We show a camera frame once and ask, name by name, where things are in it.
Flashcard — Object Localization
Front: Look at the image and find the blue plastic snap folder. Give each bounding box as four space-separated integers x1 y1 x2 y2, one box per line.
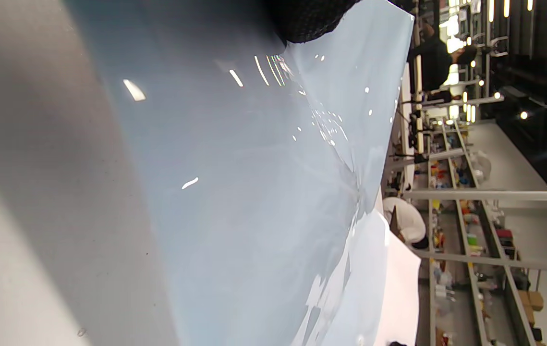
64 0 415 346

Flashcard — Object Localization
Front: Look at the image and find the white shelving rack with items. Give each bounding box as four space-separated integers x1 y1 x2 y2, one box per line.
415 120 547 346

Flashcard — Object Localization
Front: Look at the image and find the person's left hand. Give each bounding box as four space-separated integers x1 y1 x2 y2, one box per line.
266 0 363 44

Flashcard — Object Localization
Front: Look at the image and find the white paper sheet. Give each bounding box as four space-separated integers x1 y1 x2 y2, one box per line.
372 192 422 346

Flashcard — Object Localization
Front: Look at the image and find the white metal post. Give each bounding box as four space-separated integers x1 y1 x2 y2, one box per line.
404 189 547 202

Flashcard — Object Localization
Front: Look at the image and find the row of ceiling light strips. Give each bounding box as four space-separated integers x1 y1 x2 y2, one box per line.
439 0 547 154

